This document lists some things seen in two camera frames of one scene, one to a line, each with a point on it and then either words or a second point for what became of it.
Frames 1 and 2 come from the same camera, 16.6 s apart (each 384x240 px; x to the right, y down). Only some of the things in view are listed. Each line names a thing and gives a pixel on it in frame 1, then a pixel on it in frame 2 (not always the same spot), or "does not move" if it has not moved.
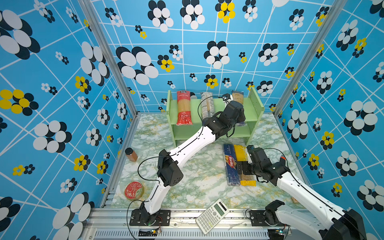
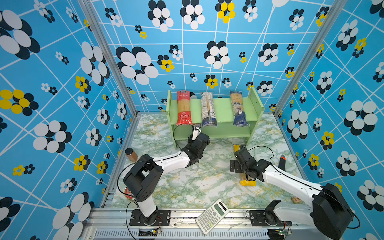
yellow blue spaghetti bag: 238,97 does not move
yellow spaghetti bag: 242,155 does not move
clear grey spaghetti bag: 207,105 does not move
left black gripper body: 239,117 to 189,142
